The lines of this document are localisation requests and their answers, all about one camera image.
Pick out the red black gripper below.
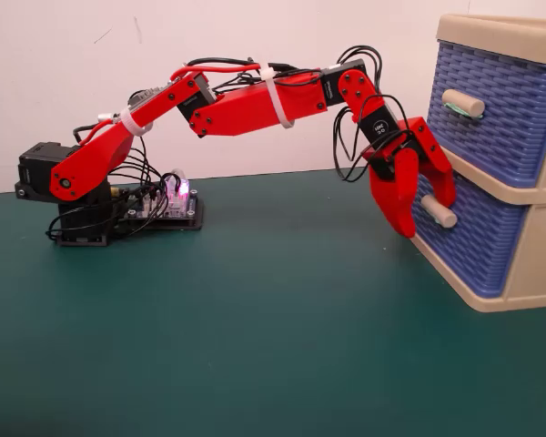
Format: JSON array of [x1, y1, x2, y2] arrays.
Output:
[[357, 102, 457, 239]]

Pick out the blue woven drawer beige handle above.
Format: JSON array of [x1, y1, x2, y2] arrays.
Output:
[[411, 170, 531, 297], [425, 39, 546, 188]]

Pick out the beige plastic drawer cabinet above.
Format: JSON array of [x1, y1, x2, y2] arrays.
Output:
[[409, 13, 546, 313]]

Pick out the green tape strip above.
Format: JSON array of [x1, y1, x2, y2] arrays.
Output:
[[443, 102, 483, 120]]

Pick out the white zip tie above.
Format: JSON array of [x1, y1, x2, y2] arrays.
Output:
[[258, 63, 297, 130], [119, 107, 155, 137]]

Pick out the dark green table mat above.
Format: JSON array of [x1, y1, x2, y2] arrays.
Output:
[[0, 168, 546, 437]]

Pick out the black controller circuit board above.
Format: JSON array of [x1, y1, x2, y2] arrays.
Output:
[[111, 168, 206, 233]]

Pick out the black arm servo cables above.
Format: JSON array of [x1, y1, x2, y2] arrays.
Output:
[[331, 44, 420, 183]]

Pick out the black base wire bundle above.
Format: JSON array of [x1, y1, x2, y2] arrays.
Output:
[[45, 134, 174, 242]]

